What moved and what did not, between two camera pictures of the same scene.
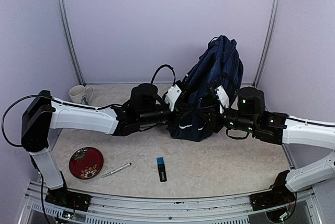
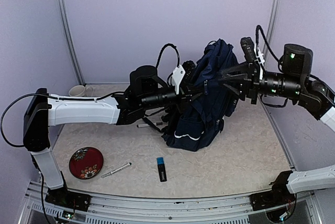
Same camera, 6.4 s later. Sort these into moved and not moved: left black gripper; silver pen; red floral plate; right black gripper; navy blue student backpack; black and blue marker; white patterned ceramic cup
Moved: left black gripper; right black gripper; navy blue student backpack
Not moved: silver pen; red floral plate; white patterned ceramic cup; black and blue marker
